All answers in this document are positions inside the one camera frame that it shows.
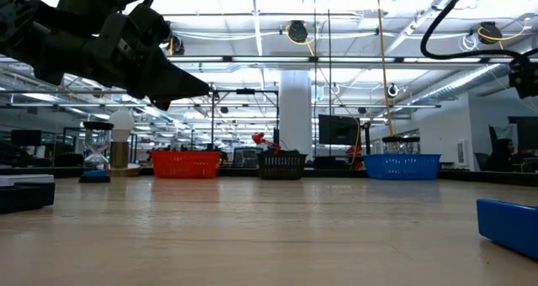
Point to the white light bulb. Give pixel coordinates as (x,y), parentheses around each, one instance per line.
(122,120)

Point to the black plastic basket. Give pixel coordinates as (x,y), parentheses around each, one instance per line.
(281,164)

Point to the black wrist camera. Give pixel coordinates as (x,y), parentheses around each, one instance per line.
(149,25)
(525,77)

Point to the red background equipment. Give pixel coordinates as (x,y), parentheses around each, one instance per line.
(353,157)

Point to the large black wall screen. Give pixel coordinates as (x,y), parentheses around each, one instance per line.
(527,132)

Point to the dark background screen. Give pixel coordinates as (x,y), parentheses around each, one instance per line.
(248,156)

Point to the white building column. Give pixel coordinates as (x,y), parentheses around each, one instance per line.
(294,96)

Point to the long ceiling light strip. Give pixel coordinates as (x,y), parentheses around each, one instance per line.
(269,59)

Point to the blue digital timer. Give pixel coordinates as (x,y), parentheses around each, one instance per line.
(508,227)

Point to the red plastic basket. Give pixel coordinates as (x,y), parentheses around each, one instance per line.
(185,164)

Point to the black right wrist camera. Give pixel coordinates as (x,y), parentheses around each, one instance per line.
(525,77)

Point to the black computer monitor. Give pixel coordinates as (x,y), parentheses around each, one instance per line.
(340,130)
(26,138)

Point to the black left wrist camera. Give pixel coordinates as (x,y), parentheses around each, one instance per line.
(149,25)

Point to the person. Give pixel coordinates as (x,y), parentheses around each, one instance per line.
(500,155)

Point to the yellow sand black hourglass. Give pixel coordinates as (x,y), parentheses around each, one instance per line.
(411,139)

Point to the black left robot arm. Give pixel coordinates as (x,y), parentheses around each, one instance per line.
(21,25)

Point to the black aluminium table frame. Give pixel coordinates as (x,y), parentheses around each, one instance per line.
(332,173)

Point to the red desk lamp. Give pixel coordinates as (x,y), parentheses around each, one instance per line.
(257,138)

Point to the blue plastic basket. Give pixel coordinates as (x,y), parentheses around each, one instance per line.
(401,166)

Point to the wooden lamp stand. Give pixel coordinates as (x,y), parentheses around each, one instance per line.
(119,155)

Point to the black metal rig frame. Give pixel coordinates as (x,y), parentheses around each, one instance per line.
(245,91)

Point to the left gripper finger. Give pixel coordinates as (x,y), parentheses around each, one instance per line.
(161,103)
(168,77)

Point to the blue base hourglass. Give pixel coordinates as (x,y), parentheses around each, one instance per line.
(97,126)

